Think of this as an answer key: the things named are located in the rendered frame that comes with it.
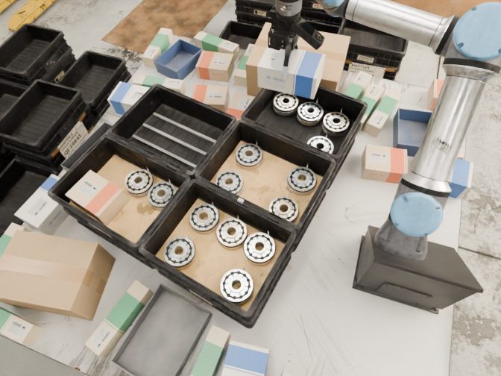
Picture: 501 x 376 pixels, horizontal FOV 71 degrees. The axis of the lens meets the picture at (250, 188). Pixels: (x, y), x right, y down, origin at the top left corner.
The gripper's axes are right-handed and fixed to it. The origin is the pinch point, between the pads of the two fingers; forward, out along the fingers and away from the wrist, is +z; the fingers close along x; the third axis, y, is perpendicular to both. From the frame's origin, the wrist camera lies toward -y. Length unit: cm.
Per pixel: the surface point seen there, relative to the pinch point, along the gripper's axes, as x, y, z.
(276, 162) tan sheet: 19.7, -1.5, 28.5
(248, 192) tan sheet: 35.6, 3.9, 28.4
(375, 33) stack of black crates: -115, -24, 62
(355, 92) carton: -33, -23, 36
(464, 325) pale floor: 30, -106, 112
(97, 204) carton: 60, 49, 21
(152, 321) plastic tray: 86, 21, 41
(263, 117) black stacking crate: -0.1, 10.4, 28.5
